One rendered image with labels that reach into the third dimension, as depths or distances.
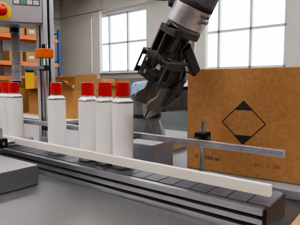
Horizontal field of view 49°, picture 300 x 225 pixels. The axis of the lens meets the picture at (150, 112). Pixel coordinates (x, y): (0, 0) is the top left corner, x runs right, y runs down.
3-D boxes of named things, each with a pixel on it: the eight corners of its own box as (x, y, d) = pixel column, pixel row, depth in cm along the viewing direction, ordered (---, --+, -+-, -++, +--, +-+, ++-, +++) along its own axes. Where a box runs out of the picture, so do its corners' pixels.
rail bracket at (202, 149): (183, 195, 74) (184, 122, 73) (199, 187, 80) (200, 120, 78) (195, 198, 72) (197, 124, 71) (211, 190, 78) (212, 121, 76)
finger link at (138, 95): (122, 111, 71) (139, 73, 68) (139, 109, 76) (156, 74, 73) (131, 119, 70) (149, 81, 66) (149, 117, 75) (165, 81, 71)
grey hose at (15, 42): (10, 85, 124) (7, 27, 122) (18, 85, 127) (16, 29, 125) (15, 85, 121) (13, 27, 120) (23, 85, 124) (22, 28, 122)
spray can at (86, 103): (74, 160, 87) (73, 82, 85) (89, 156, 91) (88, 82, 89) (88, 163, 84) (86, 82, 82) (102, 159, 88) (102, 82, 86)
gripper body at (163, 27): (131, 72, 67) (155, 15, 62) (156, 72, 74) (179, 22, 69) (157, 91, 63) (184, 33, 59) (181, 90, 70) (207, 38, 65)
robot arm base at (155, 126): (119, 139, 129) (118, 114, 128) (143, 134, 141) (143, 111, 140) (150, 143, 120) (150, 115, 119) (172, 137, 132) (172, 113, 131)
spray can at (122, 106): (107, 167, 79) (106, 82, 78) (122, 163, 83) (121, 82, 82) (123, 171, 76) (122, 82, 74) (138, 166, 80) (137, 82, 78)
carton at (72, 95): (33, 117, 289) (32, 74, 285) (77, 113, 330) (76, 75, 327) (66, 120, 265) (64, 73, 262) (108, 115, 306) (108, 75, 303)
